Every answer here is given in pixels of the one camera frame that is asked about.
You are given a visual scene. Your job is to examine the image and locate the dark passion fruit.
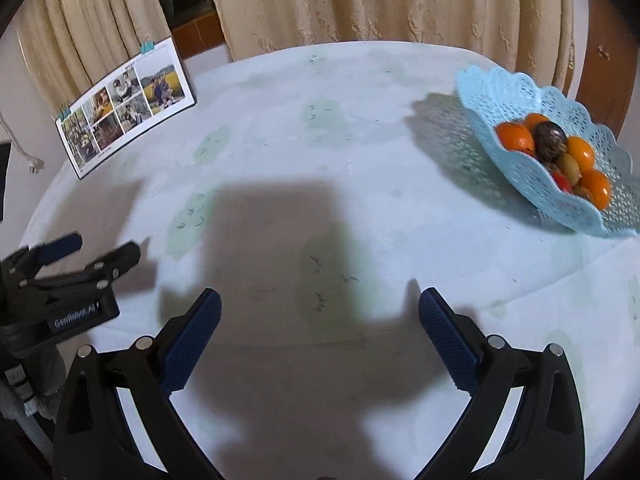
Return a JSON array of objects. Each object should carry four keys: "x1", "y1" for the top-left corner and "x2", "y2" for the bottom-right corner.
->
[
  {"x1": 542, "y1": 162, "x2": 561, "y2": 174},
  {"x1": 532, "y1": 120, "x2": 567, "y2": 162}
]

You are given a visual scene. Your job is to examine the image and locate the teal binder clip right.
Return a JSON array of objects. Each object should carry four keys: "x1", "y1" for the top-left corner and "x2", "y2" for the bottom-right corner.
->
[{"x1": 140, "y1": 39, "x2": 155, "y2": 54}]

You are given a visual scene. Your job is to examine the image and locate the orange tangerine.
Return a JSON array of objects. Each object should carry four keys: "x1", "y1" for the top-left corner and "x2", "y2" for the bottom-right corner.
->
[
  {"x1": 523, "y1": 113, "x2": 549, "y2": 132},
  {"x1": 566, "y1": 136, "x2": 596, "y2": 172},
  {"x1": 495, "y1": 122, "x2": 535, "y2": 156}
]

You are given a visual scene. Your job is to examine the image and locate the yellow orange fruit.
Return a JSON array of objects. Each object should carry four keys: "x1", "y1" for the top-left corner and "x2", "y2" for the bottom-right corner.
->
[{"x1": 580, "y1": 169, "x2": 612, "y2": 211}]

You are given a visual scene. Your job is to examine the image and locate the photo collage board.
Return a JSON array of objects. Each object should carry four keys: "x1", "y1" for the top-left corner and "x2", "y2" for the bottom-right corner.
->
[{"x1": 55, "y1": 37, "x2": 196, "y2": 179}]

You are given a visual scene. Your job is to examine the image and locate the beige curtain left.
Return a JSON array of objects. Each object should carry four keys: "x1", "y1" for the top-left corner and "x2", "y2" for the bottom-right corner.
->
[{"x1": 14, "y1": 0, "x2": 170, "y2": 117}]

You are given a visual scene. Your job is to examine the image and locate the red cherry tomato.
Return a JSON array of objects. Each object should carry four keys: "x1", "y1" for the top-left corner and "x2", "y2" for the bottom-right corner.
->
[{"x1": 550, "y1": 171, "x2": 573, "y2": 194}]

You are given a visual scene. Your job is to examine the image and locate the beige curtain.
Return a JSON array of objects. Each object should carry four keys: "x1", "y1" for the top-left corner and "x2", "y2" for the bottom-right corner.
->
[
  {"x1": 214, "y1": 0, "x2": 574, "y2": 90},
  {"x1": 14, "y1": 0, "x2": 170, "y2": 117}
]

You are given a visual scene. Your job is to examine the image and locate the white patterned tablecloth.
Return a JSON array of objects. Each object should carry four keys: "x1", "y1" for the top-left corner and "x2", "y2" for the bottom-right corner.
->
[{"x1": 23, "y1": 42, "x2": 639, "y2": 479}]

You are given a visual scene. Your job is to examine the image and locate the beige curtain right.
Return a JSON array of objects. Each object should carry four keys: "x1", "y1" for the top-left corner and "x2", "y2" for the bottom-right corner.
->
[{"x1": 214, "y1": 0, "x2": 574, "y2": 90}]

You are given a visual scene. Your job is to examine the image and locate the white power plug cable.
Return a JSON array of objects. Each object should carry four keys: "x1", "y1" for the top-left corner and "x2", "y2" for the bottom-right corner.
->
[{"x1": 0, "y1": 109, "x2": 47, "y2": 176}]

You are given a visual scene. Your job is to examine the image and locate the tan longan fruit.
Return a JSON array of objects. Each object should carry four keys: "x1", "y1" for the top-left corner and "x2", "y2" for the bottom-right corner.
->
[
  {"x1": 573, "y1": 185, "x2": 592, "y2": 203},
  {"x1": 554, "y1": 153, "x2": 582, "y2": 186}
]

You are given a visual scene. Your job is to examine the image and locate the door knob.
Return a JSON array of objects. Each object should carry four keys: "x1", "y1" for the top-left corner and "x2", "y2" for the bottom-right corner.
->
[{"x1": 598, "y1": 46, "x2": 611, "y2": 60}]

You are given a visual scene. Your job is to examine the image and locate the blue plastic lattice basket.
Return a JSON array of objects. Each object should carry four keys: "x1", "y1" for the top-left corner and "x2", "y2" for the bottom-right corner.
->
[{"x1": 456, "y1": 66, "x2": 639, "y2": 237}]

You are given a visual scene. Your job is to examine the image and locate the teal binder clip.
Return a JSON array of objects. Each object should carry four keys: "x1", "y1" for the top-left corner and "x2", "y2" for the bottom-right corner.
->
[
  {"x1": 58, "y1": 104, "x2": 70, "y2": 122},
  {"x1": 140, "y1": 39, "x2": 155, "y2": 54}
]

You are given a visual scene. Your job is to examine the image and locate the teal binder clip left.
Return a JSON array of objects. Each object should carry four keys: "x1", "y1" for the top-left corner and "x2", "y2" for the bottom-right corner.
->
[{"x1": 58, "y1": 104, "x2": 70, "y2": 122}]

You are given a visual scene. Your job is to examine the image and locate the wooden door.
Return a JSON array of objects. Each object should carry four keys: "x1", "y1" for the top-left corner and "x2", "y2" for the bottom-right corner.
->
[{"x1": 576, "y1": 0, "x2": 639, "y2": 138}]

